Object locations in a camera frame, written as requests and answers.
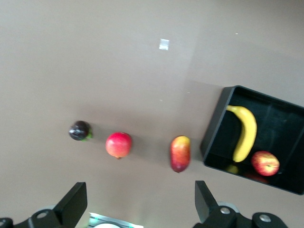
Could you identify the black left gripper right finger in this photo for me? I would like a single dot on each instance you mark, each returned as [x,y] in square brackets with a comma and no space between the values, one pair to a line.
[206,206]

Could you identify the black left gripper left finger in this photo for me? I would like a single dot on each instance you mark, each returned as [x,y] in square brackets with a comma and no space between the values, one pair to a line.
[69,206]

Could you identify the red yellow apple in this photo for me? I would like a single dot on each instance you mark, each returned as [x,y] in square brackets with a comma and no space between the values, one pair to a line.
[264,164]

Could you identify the yellow banana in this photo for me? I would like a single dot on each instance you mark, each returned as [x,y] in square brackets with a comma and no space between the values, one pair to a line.
[248,133]

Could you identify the black plastic box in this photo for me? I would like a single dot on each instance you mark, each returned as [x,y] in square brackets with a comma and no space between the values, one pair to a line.
[280,133]

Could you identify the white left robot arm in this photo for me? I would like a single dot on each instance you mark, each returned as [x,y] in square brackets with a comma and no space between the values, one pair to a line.
[107,226]

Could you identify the red yellow mango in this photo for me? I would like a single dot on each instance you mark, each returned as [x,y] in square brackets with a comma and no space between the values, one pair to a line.
[180,154]

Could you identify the dark purple mangosteen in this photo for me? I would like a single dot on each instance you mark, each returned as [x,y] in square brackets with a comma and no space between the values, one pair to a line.
[78,130]

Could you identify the red pomegranate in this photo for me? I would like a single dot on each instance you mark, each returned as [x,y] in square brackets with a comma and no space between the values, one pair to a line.
[118,145]

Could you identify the small clear tape patch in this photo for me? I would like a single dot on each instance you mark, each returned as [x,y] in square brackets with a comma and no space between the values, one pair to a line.
[164,44]

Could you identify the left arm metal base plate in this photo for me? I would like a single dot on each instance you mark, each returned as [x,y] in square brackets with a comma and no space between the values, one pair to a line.
[123,221]

